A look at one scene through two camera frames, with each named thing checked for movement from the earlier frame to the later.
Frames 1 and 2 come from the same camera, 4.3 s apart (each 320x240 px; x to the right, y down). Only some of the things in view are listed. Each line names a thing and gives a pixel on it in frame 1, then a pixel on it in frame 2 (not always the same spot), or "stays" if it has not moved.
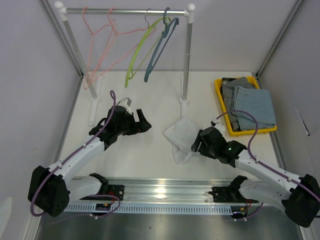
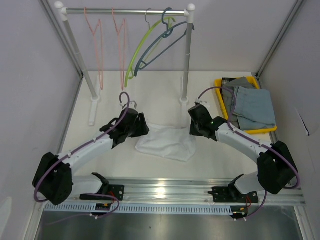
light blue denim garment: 257,101 stays
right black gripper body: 208,151 -> 195,129
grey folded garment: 228,89 stays
